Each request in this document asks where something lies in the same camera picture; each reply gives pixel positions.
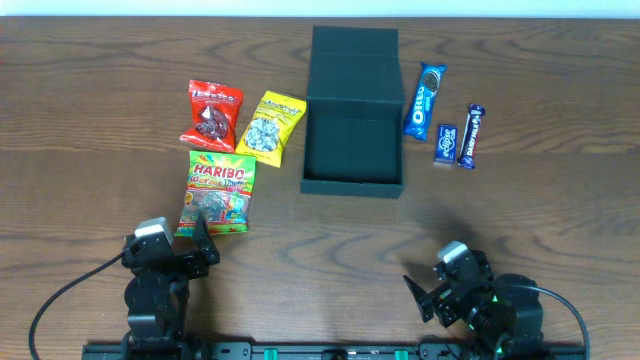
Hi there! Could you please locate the Haribo gummy worms bag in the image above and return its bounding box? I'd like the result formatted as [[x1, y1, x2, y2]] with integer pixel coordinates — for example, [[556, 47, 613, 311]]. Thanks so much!
[[175, 150, 256, 237]]

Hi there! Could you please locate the yellow Hacks candy bag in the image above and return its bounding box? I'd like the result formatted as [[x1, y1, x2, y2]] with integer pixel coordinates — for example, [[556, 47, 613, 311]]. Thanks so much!
[[236, 91, 307, 168]]

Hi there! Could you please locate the blue Eclipse mint box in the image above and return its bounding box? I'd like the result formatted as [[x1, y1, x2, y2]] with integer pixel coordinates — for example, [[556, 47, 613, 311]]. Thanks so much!
[[434, 124, 458, 164]]

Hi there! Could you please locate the red Hacks candy bag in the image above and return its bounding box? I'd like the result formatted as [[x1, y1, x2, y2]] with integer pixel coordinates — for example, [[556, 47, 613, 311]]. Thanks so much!
[[179, 80, 244, 154]]

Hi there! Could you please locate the purple Dairy Milk bar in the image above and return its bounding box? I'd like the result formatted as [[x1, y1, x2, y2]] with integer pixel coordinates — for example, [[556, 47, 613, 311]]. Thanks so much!
[[457, 104, 486, 169]]

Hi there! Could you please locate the blue Oreo cookie pack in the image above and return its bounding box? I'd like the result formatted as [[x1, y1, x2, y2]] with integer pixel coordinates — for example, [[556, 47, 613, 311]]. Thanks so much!
[[403, 62, 448, 141]]

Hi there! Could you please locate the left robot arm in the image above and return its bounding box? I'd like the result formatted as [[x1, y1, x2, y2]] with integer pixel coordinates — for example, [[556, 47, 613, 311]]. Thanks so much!
[[122, 214, 220, 357]]

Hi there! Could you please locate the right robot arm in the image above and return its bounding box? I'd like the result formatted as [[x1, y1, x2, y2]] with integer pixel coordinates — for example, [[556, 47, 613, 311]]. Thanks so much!
[[403, 241, 545, 359]]

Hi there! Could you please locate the dark green open box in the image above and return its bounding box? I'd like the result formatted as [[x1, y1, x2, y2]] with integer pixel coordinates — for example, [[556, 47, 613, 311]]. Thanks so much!
[[300, 26, 405, 198]]

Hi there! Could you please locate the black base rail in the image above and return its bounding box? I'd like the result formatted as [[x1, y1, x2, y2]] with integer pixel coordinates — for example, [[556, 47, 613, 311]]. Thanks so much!
[[82, 341, 589, 360]]

